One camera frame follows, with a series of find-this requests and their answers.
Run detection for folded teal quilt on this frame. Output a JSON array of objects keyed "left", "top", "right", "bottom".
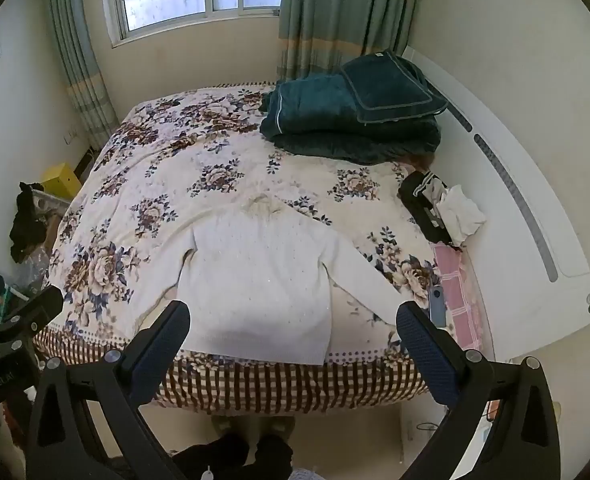
[{"left": 259, "top": 72, "right": 442, "bottom": 165}]

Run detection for white cloth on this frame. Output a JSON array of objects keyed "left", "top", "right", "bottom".
[{"left": 436, "top": 185, "right": 487, "bottom": 245}]

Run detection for black and white clothes pile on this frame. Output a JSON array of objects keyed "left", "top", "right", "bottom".
[{"left": 398, "top": 170, "right": 463, "bottom": 247}]

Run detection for pink checked cloth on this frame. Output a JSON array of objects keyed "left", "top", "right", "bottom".
[{"left": 432, "top": 242, "right": 483, "bottom": 351}]

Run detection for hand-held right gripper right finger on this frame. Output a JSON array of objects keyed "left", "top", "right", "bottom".
[{"left": 396, "top": 301, "right": 562, "bottom": 480}]

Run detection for yellow box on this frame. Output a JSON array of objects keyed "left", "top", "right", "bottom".
[{"left": 41, "top": 162, "right": 80, "bottom": 200}]

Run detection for beige slipper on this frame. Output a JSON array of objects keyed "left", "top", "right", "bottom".
[
  {"left": 270, "top": 416, "right": 297, "bottom": 438},
  {"left": 210, "top": 415, "right": 248, "bottom": 441}
]

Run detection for clear storage box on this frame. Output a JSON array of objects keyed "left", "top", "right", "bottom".
[{"left": 32, "top": 189, "right": 73, "bottom": 217}]

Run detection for floral bed blanket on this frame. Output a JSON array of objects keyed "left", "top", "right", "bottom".
[{"left": 32, "top": 82, "right": 481, "bottom": 413}]

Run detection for blue phone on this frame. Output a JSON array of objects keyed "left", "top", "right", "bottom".
[{"left": 428, "top": 285, "right": 447, "bottom": 328}]

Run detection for white headboard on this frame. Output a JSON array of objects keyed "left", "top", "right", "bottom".
[{"left": 400, "top": 45, "right": 590, "bottom": 361}]

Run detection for white knit sweater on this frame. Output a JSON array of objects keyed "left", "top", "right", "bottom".
[{"left": 147, "top": 208, "right": 403, "bottom": 366}]

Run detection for teal pillow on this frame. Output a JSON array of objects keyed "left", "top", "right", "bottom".
[{"left": 339, "top": 49, "right": 449, "bottom": 125}]

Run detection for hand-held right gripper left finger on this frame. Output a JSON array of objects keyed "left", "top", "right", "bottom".
[{"left": 25, "top": 300, "right": 192, "bottom": 480}]

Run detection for person's legs in dark trousers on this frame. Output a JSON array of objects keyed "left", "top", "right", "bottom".
[{"left": 172, "top": 432, "right": 296, "bottom": 480}]

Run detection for black cloth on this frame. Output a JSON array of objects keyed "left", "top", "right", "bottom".
[{"left": 9, "top": 181, "right": 48, "bottom": 263}]

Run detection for green striped curtain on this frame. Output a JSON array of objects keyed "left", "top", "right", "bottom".
[
  {"left": 42, "top": 0, "right": 120, "bottom": 151},
  {"left": 275, "top": 0, "right": 421, "bottom": 83}
]

